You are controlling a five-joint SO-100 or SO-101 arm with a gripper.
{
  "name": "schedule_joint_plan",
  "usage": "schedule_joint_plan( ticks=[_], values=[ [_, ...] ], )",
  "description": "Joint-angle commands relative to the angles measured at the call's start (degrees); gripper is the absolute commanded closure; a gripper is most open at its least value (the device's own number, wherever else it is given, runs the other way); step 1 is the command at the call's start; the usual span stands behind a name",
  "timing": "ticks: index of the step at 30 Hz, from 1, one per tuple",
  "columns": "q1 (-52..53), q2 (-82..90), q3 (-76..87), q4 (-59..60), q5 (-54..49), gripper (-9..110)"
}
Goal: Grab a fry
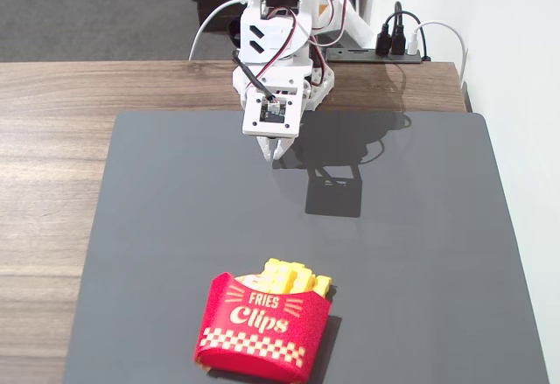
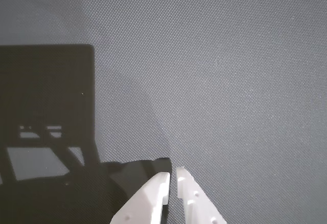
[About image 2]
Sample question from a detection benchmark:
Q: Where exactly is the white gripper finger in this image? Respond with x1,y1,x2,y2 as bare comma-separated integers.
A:
110,171,171,224
176,166,227,224

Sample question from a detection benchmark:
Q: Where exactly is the dark grey table mat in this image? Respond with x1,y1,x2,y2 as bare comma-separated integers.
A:
0,0,327,224

